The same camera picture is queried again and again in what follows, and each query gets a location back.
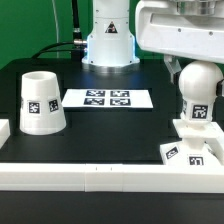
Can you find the white lamp bulb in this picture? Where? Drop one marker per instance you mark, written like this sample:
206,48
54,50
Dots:
198,83

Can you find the white marker sheet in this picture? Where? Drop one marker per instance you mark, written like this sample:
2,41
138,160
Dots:
107,98

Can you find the white front fence wall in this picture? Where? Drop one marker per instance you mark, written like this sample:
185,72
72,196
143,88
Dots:
110,178

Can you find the white lamp shade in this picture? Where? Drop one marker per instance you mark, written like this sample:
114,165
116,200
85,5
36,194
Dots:
41,111

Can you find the white left fence wall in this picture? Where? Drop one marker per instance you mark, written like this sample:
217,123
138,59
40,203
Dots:
4,131

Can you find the white lamp base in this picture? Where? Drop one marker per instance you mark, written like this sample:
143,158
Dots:
198,145

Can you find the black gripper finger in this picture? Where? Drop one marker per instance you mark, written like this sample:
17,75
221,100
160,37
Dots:
220,88

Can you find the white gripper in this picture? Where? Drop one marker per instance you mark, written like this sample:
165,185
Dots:
184,28

